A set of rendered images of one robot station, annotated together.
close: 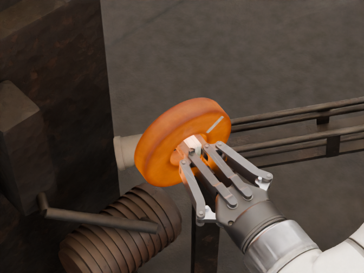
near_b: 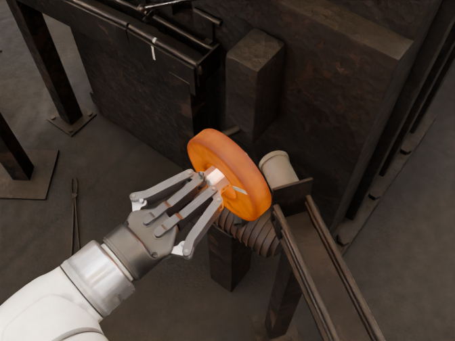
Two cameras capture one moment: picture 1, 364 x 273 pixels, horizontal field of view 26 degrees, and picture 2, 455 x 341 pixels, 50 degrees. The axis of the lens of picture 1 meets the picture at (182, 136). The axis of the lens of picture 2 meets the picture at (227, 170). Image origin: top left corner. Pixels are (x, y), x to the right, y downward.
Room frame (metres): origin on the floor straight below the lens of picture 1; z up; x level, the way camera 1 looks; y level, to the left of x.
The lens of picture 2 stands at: (0.67, -0.38, 1.46)
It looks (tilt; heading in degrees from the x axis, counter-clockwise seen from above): 58 degrees down; 80
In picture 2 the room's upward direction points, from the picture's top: straight up
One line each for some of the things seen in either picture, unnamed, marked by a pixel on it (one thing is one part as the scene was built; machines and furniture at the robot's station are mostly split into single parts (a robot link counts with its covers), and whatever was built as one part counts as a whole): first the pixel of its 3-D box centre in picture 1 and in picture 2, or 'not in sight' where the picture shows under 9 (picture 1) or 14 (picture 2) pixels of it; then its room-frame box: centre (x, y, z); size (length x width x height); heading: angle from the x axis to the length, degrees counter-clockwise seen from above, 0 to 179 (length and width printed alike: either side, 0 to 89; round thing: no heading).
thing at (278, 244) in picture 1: (279, 254); (101, 275); (0.55, -0.13, 0.83); 0.09 x 0.06 x 0.09; 123
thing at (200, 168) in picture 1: (210, 183); (175, 202); (0.66, -0.04, 0.84); 0.11 x 0.01 x 0.04; 35
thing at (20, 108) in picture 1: (15, 149); (254, 88); (0.85, 0.28, 0.68); 0.11 x 0.08 x 0.24; 43
